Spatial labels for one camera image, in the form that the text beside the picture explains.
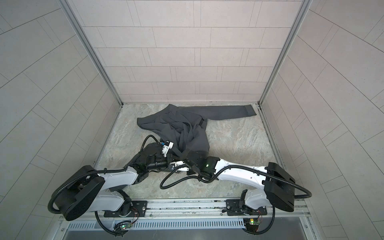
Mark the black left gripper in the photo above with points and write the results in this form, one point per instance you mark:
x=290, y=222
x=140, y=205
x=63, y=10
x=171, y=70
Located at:
x=168, y=160

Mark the dark grey zip jacket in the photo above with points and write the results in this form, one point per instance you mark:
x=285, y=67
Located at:
x=186, y=126

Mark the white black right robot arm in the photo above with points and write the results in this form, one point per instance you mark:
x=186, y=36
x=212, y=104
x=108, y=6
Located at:
x=270, y=182

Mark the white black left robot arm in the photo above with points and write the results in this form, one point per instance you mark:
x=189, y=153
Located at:
x=86, y=191

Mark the white vent grille strip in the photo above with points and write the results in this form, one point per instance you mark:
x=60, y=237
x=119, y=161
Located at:
x=166, y=224

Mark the right green circuit board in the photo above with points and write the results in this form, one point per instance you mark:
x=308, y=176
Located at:
x=251, y=225

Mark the green circuit board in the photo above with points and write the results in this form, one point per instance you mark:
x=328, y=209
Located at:
x=251, y=225
x=122, y=228

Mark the left green circuit board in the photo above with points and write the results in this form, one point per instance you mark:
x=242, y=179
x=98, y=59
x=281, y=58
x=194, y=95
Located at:
x=122, y=228

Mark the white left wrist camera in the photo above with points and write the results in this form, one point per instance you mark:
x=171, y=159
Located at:
x=167, y=148

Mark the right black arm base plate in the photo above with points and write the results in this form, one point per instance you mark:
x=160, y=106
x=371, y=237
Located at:
x=236, y=207

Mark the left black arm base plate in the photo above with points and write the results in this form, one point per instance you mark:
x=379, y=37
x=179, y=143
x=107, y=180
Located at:
x=135, y=209

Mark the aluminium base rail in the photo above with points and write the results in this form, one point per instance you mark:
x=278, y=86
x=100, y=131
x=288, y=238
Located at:
x=166, y=208

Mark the aluminium left corner post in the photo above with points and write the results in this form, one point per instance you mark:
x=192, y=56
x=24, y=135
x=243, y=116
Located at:
x=88, y=47

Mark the aluminium corner post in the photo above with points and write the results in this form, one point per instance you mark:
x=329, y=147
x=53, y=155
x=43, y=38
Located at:
x=290, y=38
x=88, y=47

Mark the aluminium right corner post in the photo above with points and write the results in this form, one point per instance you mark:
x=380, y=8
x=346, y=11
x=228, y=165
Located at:
x=290, y=38

